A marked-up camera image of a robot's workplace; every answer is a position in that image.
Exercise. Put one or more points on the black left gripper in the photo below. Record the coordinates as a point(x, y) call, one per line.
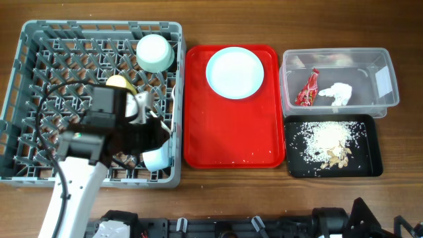
point(154, 141)

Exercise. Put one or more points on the light blue small bowl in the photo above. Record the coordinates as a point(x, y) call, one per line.
point(157, 159)

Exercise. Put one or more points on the white plastic spoon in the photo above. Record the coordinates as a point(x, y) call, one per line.
point(163, 125)

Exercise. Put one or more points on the yellow plastic cup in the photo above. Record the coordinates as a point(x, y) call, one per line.
point(122, 82)

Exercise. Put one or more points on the mint green bowl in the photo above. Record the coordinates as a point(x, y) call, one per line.
point(154, 53)

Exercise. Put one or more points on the light blue plate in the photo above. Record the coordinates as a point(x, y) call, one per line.
point(235, 73)

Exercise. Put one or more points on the red snack wrapper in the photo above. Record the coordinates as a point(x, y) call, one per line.
point(306, 96)

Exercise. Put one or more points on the rice and food scraps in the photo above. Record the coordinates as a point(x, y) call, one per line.
point(327, 144)

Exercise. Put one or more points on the white napkin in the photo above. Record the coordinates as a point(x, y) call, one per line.
point(341, 93)

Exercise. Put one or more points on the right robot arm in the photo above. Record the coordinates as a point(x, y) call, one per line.
point(360, 222)

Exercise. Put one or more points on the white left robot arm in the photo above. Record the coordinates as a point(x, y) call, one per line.
point(86, 153)

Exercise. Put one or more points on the grey dishwasher rack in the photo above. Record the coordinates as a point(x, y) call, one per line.
point(55, 64)

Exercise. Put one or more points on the black waste tray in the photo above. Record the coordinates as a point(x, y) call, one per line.
point(367, 160)

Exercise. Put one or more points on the red plastic tray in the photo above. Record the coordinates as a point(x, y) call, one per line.
point(220, 133)

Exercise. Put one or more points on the clear plastic bin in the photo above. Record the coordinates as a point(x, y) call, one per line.
point(369, 72)

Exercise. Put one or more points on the black mounting rail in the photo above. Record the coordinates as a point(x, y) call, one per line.
point(284, 226)

